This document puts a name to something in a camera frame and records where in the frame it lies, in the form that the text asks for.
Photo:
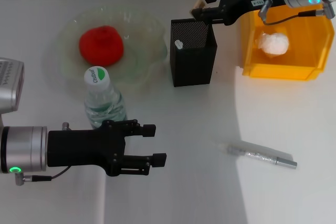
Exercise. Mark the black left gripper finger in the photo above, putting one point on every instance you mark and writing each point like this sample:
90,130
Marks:
149,130
160,159

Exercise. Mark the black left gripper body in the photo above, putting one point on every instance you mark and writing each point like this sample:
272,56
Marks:
81,148

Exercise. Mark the beige eraser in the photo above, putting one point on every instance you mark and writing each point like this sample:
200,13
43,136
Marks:
198,4

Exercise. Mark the clear water bottle green label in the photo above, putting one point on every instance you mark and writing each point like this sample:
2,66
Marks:
103,98

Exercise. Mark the white paper ball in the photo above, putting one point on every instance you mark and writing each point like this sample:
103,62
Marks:
273,44

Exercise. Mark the red-orange fruit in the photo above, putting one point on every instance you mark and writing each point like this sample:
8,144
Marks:
101,47

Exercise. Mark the silver pen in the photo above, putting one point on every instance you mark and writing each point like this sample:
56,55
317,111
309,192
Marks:
258,155

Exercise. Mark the black mesh pen holder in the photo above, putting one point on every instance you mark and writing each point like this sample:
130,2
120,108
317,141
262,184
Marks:
193,66

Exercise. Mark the green glass fruit bowl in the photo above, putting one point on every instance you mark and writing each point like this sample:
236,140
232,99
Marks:
141,58

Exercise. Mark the yellow plastic storage bin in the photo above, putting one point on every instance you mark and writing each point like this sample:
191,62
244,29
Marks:
288,64

